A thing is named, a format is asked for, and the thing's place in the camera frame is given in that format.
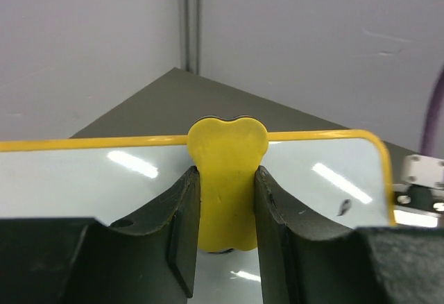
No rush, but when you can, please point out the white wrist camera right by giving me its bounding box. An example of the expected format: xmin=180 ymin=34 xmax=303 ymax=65
xmin=393 ymin=155 xmax=443 ymax=228

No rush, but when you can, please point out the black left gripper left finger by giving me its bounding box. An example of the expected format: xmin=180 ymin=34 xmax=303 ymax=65
xmin=1 ymin=167 xmax=200 ymax=303

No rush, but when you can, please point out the yellow-framed whiteboard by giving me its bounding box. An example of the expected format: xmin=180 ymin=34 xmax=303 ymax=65
xmin=1 ymin=130 xmax=394 ymax=303

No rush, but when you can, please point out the yellow bone-shaped whiteboard eraser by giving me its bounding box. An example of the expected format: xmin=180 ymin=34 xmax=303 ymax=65
xmin=187 ymin=117 xmax=268 ymax=252

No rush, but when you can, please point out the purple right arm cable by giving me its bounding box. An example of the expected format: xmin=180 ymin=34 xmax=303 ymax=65
xmin=419 ymin=64 xmax=444 ymax=159

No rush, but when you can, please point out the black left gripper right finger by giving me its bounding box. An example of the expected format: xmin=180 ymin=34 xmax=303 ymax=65
xmin=254 ymin=167 xmax=443 ymax=303

